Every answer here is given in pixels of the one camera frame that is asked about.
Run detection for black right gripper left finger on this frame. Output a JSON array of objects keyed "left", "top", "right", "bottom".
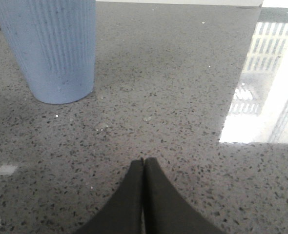
[{"left": 75, "top": 160, "right": 144, "bottom": 234}]

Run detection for light blue ribbed cup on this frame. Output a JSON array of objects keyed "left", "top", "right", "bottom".
[{"left": 0, "top": 0, "right": 96, "bottom": 104}]

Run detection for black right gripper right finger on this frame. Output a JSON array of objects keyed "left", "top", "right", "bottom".
[{"left": 143, "top": 157, "right": 223, "bottom": 234}]

